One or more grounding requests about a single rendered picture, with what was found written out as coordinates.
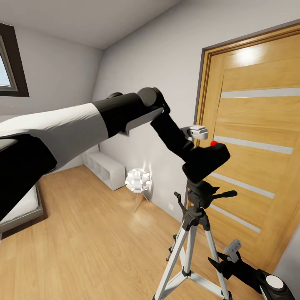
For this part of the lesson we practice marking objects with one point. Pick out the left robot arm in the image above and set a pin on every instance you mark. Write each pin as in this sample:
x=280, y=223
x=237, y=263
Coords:
x=39, y=144

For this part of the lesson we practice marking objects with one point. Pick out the camera tripod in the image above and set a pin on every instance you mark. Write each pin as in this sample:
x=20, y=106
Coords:
x=201, y=195

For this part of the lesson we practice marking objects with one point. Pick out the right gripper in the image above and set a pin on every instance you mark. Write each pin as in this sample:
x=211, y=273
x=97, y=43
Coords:
x=228, y=268

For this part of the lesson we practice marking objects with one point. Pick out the digital camera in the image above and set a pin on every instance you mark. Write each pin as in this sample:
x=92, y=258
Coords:
x=207, y=160

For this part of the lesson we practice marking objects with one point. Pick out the bed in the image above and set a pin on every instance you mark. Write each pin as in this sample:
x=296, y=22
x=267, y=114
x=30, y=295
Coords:
x=28, y=208

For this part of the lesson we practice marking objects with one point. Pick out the door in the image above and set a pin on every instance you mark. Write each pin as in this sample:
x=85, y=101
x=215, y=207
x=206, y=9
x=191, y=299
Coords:
x=250, y=101

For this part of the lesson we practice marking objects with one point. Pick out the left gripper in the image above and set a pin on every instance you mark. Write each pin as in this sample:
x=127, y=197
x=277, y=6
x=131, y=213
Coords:
x=176, y=142

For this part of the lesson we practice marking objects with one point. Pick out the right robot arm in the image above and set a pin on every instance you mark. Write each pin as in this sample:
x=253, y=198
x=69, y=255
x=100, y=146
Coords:
x=270, y=286

